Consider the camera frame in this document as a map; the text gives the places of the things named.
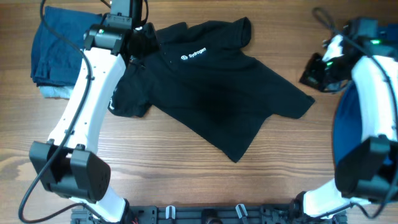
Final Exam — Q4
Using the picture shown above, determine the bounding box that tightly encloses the folded light grey garment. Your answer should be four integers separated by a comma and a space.
39, 86, 74, 99

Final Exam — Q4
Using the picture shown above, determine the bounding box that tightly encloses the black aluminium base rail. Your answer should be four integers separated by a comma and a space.
70, 203, 348, 224

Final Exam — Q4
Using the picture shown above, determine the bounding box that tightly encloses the black polo shirt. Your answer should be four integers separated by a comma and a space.
108, 17, 315, 162

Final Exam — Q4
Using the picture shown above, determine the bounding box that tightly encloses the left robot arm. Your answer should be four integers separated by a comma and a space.
29, 1, 149, 223

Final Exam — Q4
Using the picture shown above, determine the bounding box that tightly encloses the folded navy blue garment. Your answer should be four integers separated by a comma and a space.
30, 6, 102, 86

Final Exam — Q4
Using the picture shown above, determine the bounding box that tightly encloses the blue polo shirt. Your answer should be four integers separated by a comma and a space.
333, 37, 397, 164

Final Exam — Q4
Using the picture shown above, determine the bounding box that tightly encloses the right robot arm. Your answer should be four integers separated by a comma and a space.
297, 16, 397, 221

